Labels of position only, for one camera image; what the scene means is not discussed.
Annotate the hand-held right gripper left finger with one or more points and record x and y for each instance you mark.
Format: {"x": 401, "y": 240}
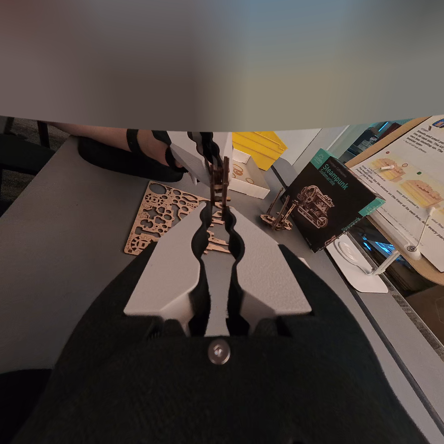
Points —
{"x": 166, "y": 277}

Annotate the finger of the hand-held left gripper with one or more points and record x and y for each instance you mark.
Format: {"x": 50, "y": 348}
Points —
{"x": 227, "y": 145}
{"x": 190, "y": 159}

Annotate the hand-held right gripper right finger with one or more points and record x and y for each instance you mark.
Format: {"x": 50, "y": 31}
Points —
{"x": 270, "y": 277}

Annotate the wooden model gear assembly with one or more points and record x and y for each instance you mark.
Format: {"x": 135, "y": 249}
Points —
{"x": 218, "y": 180}

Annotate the person's left forearm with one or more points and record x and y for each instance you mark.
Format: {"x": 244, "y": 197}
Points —
{"x": 100, "y": 135}

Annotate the laser-cut wooden parts sheet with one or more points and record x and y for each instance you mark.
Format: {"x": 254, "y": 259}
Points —
{"x": 163, "y": 208}

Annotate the black model kit box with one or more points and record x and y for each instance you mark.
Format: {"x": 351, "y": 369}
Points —
{"x": 319, "y": 204}

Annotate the person's left hand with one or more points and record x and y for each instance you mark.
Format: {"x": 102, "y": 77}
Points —
{"x": 151, "y": 149}

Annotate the yellow plastic bin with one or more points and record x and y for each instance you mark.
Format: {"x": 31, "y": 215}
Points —
{"x": 256, "y": 145}

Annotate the black wristband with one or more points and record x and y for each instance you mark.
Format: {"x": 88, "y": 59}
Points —
{"x": 132, "y": 140}

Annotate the pile of wooden rings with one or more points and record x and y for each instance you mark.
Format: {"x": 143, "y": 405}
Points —
{"x": 249, "y": 180}

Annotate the white cardboard tray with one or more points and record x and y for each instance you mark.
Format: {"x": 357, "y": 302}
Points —
{"x": 253, "y": 190}

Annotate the white stand base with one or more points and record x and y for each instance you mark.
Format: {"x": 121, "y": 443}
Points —
{"x": 367, "y": 284}

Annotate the black office chair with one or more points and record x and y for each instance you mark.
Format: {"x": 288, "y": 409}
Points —
{"x": 20, "y": 156}

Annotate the instruction poster board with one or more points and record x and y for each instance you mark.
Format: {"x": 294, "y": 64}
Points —
{"x": 421, "y": 270}

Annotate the printed instruction poster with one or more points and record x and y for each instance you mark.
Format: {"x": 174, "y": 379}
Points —
{"x": 399, "y": 180}

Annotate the small wooden model frame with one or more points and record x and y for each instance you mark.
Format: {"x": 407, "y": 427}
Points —
{"x": 274, "y": 220}

